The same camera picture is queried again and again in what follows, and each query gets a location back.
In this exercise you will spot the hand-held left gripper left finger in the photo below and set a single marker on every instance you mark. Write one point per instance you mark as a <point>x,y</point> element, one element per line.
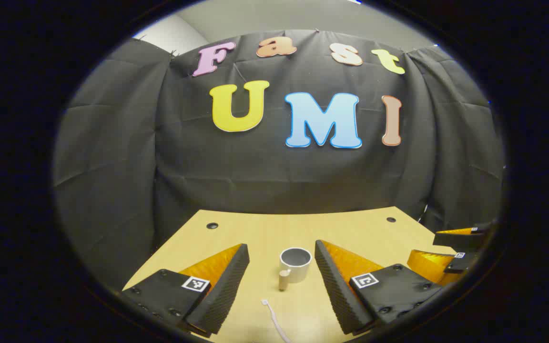
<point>229,281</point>

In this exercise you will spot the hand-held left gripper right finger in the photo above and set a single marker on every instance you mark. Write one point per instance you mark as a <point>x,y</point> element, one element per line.
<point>334,286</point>

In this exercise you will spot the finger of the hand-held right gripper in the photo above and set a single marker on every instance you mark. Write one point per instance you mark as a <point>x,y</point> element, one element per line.
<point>460,238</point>
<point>429,264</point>

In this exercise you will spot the white toothbrush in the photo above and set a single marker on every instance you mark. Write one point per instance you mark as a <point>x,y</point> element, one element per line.
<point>274,321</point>

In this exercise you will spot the light wooden desktop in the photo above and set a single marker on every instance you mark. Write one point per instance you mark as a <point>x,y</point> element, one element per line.
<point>265,233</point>

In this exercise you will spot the black backdrop cloth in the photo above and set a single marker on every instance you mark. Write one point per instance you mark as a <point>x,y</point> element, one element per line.
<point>255,181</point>

